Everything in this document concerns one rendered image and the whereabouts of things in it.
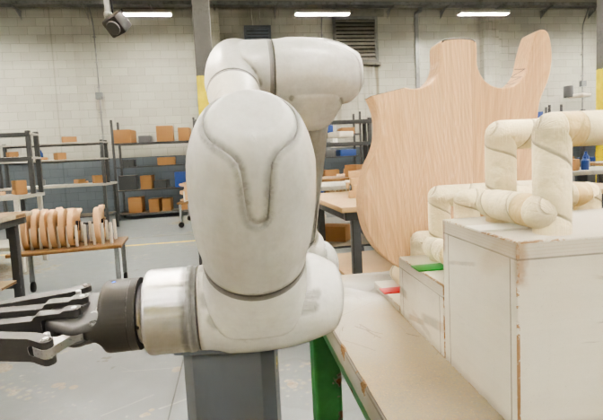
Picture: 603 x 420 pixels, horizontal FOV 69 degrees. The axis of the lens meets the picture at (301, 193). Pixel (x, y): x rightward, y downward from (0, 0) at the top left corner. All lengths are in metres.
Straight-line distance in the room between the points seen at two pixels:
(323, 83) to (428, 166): 0.28
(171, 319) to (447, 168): 0.52
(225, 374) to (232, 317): 0.86
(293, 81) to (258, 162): 0.58
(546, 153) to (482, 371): 0.22
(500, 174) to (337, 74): 0.48
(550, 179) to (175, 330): 0.38
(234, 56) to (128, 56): 11.22
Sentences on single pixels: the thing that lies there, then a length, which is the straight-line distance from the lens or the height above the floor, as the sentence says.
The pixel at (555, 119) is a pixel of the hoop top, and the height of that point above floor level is 1.20.
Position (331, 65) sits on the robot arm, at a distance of 0.90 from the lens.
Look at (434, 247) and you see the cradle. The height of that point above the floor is 1.05.
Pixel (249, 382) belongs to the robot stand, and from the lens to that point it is 1.29.
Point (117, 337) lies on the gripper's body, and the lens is 0.49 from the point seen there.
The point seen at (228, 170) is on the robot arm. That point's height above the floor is 1.18.
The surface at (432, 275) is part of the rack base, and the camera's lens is 0.61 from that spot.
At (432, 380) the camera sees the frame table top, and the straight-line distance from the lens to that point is 0.55.
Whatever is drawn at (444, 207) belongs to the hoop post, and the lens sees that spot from 0.66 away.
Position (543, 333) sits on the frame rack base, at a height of 1.02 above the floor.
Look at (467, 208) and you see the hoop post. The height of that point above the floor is 1.11.
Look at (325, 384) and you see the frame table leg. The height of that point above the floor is 0.73.
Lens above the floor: 1.18
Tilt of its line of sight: 5 degrees down
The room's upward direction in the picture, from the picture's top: 3 degrees counter-clockwise
